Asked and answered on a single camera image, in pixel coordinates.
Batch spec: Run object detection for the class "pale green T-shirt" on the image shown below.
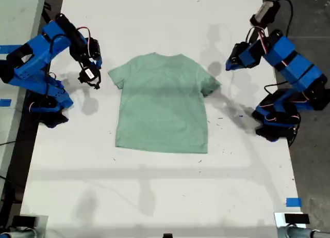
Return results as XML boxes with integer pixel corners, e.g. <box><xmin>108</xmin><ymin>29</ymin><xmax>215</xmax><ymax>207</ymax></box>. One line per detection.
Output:
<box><xmin>107</xmin><ymin>52</ymin><xmax>222</xmax><ymax>154</ymax></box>

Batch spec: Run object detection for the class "long blue tape strip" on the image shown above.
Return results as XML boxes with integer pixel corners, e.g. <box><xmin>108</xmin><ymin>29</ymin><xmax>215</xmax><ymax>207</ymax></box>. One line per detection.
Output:
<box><xmin>0</xmin><ymin>44</ymin><xmax>23</xmax><ymax>54</ymax></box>

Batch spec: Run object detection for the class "square blue tape piece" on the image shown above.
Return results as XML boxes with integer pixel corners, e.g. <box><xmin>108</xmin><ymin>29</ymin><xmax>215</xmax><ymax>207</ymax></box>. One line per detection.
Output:
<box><xmin>286</xmin><ymin>197</ymin><xmax>302</xmax><ymax>208</ymax></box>

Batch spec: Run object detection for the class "small black box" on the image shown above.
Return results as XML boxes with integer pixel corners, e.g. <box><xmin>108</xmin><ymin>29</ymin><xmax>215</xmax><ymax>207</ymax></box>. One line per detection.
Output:
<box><xmin>284</xmin><ymin>213</ymin><xmax>310</xmax><ymax>225</ymax></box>
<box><xmin>12</xmin><ymin>215</ymin><xmax>37</xmax><ymax>227</ymax></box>

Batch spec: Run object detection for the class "grey-green tube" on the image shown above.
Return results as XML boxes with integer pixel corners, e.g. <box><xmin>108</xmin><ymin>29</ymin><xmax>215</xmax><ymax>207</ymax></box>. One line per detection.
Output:
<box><xmin>277</xmin><ymin>225</ymin><xmax>330</xmax><ymax>238</ymax></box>
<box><xmin>0</xmin><ymin>229</ymin><xmax>36</xmax><ymax>238</ymax></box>

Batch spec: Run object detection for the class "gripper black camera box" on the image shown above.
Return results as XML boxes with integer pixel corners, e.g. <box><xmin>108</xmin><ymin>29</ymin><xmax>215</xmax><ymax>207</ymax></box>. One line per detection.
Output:
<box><xmin>250</xmin><ymin>0</ymin><xmax>281</xmax><ymax>26</ymax></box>
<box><xmin>78</xmin><ymin>67</ymin><xmax>102</xmax><ymax>90</ymax></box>

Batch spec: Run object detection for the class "black base power cable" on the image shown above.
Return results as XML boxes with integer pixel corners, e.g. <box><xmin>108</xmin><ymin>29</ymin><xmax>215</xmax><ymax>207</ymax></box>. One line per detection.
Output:
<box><xmin>288</xmin><ymin>123</ymin><xmax>302</xmax><ymax>148</ymax></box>

